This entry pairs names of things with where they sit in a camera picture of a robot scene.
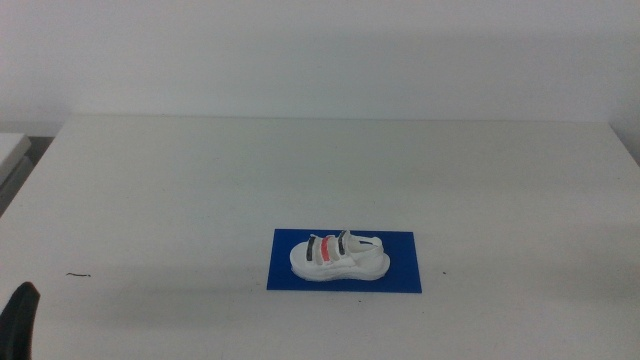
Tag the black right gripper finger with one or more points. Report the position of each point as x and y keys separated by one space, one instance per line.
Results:
x=19 y=325

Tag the blue rectangular mat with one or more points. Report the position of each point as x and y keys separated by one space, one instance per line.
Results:
x=405 y=270

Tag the small dark thread scrap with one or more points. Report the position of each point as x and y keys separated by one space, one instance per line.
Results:
x=78 y=274

